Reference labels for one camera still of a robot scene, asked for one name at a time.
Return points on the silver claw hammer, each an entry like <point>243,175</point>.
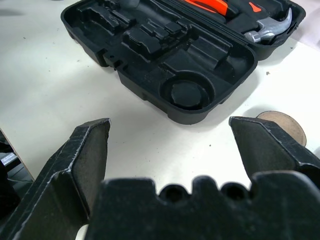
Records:
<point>270,27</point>

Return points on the black plastic tool case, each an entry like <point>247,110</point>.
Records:
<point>150,75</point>

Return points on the round brown wooden disc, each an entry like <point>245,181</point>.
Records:
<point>292,125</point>

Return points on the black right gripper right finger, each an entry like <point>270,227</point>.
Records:
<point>270,147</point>

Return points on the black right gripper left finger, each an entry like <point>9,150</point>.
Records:
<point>57,175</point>

